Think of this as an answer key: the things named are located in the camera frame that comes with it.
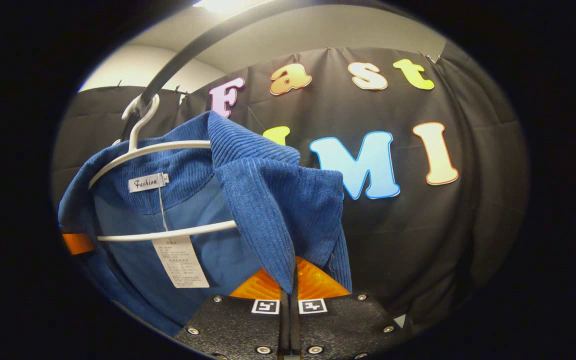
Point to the black backdrop cloth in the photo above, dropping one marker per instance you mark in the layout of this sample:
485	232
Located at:
418	225

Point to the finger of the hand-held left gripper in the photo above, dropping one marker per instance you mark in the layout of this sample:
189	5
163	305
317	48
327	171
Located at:
78	243

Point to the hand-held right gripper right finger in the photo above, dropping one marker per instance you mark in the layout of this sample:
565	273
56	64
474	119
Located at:
343	327

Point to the white hanger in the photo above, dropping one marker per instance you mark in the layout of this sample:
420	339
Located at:
143	150

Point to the ceiling light panel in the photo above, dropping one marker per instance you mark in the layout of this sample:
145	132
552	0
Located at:
228	4

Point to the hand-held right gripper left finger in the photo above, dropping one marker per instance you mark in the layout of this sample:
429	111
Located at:
238	327

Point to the black clothes rack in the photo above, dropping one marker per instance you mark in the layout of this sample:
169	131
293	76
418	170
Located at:
178	62

